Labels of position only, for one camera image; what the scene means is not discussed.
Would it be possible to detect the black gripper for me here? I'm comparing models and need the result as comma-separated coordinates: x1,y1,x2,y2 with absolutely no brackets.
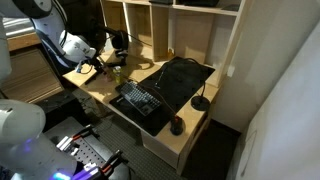
89,57,108,77

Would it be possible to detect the grey and black keyboard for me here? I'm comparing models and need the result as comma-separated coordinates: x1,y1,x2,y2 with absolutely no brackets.
119,80,163,117

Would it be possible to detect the white wall socket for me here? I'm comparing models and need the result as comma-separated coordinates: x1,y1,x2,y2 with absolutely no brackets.
227,64,236,78

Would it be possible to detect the light wooden shelf unit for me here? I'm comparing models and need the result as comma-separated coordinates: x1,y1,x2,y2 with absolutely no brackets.
99,0,248,88

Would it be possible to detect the brown wooden crate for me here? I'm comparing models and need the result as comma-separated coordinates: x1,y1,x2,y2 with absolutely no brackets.
0,31,65,104

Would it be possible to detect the black desk mat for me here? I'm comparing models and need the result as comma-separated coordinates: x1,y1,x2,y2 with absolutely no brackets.
109,55,216,137

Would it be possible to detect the black and red mouse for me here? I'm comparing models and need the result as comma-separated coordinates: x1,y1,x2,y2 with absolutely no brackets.
170,115,186,136

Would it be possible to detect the black over-ear headphones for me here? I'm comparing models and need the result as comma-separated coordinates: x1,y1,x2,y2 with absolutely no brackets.
110,29,131,52

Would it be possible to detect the red mouse cable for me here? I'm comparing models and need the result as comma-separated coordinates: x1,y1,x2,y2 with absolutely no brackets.
138,81,179,119

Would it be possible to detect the yellow soda can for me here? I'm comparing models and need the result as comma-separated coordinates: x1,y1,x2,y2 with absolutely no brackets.
112,65,123,84

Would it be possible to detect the black box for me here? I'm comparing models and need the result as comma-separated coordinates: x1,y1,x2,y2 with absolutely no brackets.
181,0,221,8

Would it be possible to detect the black perforated robot table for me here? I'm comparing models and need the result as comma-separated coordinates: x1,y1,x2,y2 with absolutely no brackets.
43,116,133,180

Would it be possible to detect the flat black device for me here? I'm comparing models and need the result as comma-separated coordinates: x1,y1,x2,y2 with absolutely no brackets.
148,0,174,6

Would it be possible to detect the light wooden desk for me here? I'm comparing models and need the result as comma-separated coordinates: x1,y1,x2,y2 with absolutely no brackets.
62,49,221,176

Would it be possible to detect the red handled black clamp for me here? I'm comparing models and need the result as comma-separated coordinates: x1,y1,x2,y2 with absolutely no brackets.
55,124,98,152
71,149,125,180

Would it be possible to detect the black gooseneck desk lamp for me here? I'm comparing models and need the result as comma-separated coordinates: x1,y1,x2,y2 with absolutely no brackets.
153,57,211,112

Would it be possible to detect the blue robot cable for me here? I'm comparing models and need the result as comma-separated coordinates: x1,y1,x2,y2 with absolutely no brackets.
75,62,94,75

